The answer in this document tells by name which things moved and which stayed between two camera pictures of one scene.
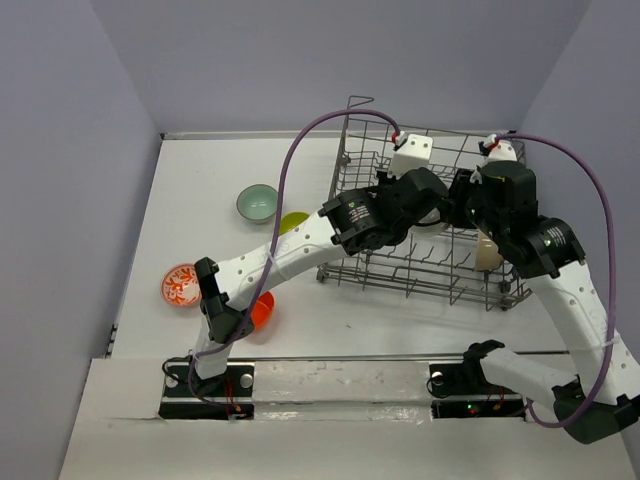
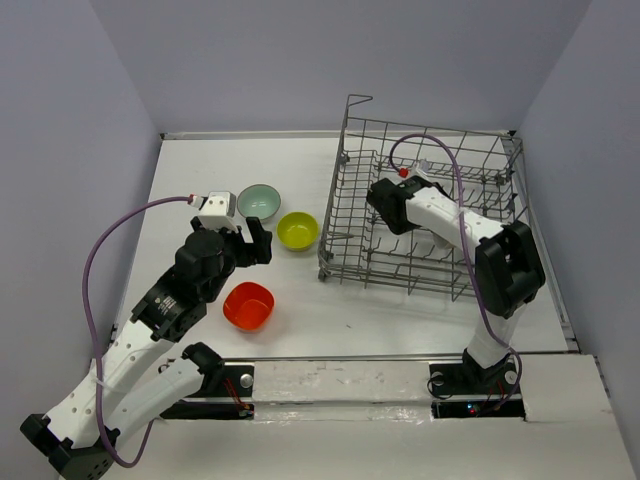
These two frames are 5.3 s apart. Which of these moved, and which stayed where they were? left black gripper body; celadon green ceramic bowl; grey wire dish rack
Moved: left black gripper body
Stayed: celadon green ceramic bowl; grey wire dish rack
